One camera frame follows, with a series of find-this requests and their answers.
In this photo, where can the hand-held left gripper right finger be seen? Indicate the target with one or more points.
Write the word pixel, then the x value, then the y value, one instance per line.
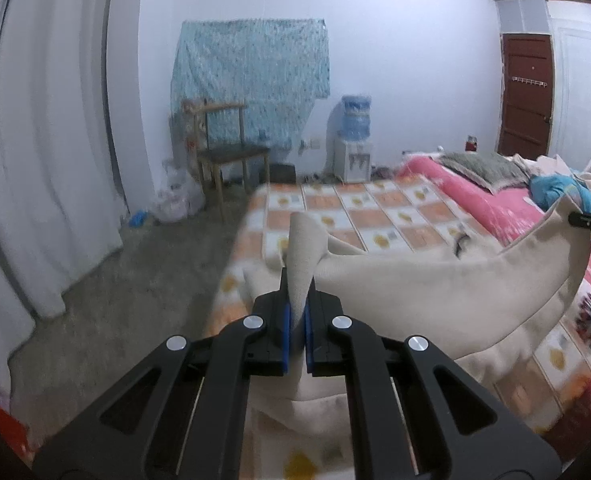
pixel 309 350

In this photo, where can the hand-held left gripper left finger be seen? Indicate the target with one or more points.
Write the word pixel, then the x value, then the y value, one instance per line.
pixel 287 345

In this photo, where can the cream zip jacket black trim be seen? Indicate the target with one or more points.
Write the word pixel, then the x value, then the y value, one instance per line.
pixel 425 300

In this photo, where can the blue cloth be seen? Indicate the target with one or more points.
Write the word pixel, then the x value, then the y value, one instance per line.
pixel 555 190

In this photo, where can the beige cloth heap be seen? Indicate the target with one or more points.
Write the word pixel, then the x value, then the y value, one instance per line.
pixel 550 165

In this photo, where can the pink floral blanket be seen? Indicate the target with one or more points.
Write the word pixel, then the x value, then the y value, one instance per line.
pixel 475 205

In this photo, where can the grey-green pillow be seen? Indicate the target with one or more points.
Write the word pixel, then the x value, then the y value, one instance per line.
pixel 485 170

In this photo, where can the brown wooden door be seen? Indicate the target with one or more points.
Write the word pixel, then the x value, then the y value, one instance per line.
pixel 525 110

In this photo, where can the white panelled door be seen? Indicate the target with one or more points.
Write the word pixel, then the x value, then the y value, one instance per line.
pixel 580 85

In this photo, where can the small red container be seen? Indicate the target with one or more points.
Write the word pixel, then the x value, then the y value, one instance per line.
pixel 471 144

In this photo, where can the white hook rack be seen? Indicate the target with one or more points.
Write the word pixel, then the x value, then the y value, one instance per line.
pixel 528 81

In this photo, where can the black box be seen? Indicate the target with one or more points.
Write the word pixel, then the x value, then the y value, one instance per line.
pixel 282 174

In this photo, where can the white plastic bag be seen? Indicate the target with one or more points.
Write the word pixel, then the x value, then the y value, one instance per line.
pixel 175 200

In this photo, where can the small blue floor item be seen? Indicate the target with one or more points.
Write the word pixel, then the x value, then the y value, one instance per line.
pixel 138 220

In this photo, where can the white water dispenser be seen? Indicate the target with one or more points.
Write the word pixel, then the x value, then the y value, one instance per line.
pixel 353 160

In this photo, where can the wooden chair dark seat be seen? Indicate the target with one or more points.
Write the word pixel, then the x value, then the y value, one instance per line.
pixel 235 152

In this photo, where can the colourful patterned bag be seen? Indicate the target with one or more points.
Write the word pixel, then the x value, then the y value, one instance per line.
pixel 193 135

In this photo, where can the red patterned cloth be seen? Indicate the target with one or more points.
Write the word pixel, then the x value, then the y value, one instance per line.
pixel 0 425

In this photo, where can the white curtain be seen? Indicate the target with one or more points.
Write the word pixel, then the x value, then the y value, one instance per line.
pixel 40 160

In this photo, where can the wall socket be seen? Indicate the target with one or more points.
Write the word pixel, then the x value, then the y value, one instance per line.
pixel 310 144

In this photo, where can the teal patterned wall cloth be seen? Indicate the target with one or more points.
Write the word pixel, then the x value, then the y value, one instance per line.
pixel 255 70

